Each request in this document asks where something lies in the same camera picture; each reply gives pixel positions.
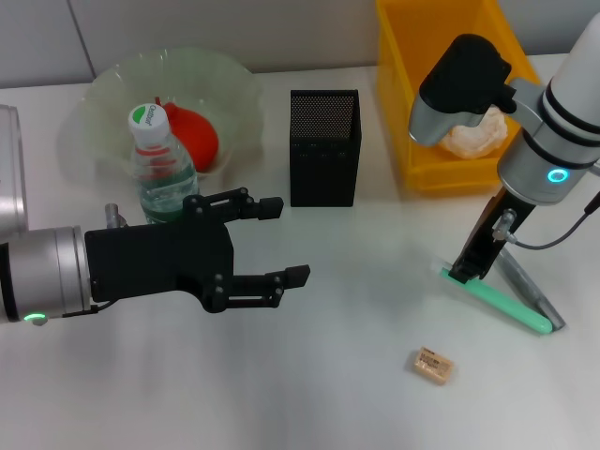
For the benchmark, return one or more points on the orange fruit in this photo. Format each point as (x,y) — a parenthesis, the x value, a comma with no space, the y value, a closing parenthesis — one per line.
(199,140)

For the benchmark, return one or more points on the black mesh pen holder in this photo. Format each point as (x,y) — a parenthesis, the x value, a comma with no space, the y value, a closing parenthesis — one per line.
(323,164)

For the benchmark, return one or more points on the white paper ball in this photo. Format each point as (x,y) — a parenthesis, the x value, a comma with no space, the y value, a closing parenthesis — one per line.
(473,138)

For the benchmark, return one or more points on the grey marker pen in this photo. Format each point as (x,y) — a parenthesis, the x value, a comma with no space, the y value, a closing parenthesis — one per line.
(529,286)

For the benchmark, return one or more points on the silver right connector plug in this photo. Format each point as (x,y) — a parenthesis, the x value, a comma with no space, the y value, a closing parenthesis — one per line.
(504,226)

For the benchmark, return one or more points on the green glass fruit plate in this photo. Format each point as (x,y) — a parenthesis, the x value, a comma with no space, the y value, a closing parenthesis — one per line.
(220,79)

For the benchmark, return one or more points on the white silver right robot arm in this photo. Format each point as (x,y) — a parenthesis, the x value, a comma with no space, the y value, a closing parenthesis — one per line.
(562,126)

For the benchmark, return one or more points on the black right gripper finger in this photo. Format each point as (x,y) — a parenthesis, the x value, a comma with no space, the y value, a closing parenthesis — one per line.
(457,274)
(478,269)

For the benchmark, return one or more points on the beige eraser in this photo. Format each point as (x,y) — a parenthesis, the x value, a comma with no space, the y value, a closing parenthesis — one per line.
(431,366)

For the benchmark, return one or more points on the green pen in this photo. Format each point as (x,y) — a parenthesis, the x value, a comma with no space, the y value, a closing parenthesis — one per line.
(506,304)

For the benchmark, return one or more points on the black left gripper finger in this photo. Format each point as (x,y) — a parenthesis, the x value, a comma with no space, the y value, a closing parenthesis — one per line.
(272,281)
(253,208)

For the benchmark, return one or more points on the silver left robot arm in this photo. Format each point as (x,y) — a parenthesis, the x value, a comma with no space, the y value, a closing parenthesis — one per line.
(42,272)

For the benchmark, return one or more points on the clear green-label water bottle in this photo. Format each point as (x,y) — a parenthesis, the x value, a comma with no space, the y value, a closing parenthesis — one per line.
(147,122)

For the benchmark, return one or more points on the silver connector plug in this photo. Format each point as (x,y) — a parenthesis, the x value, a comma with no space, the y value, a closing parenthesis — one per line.
(504,226)
(113,214)

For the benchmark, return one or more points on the silver left connector plug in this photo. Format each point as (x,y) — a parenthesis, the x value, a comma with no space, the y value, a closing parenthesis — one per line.
(113,214)

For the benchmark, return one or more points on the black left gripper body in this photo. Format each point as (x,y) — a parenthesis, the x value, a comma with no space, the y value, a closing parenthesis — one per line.
(154,258)

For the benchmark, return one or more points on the yellow plastic bin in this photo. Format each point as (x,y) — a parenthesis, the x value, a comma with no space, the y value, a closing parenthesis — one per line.
(398,117)

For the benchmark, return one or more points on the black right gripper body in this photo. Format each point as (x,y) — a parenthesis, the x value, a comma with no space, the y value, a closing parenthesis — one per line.
(497,229)

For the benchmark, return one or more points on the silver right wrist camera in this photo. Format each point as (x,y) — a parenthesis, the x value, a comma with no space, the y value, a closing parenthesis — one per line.
(459,79)

